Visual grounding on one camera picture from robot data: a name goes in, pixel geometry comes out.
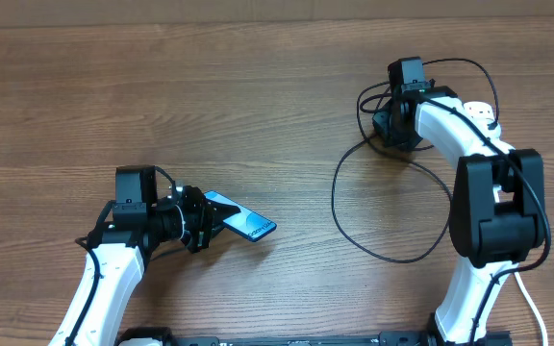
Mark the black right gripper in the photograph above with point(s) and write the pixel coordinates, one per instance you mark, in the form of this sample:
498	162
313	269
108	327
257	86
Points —
382	120

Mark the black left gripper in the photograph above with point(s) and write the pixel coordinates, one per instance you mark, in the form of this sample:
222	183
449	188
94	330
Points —
207	217

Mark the blue Samsung Galaxy smartphone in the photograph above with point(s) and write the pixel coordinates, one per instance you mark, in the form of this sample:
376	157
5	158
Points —
247	223

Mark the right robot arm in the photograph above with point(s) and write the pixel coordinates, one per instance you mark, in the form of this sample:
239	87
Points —
497	213

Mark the white charger plug adapter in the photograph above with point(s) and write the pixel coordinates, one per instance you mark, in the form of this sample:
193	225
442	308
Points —
492	131

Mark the white power extension strip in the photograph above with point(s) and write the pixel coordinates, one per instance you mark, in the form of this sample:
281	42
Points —
480	112

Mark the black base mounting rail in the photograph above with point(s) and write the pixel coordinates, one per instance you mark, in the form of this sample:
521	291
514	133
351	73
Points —
164	336

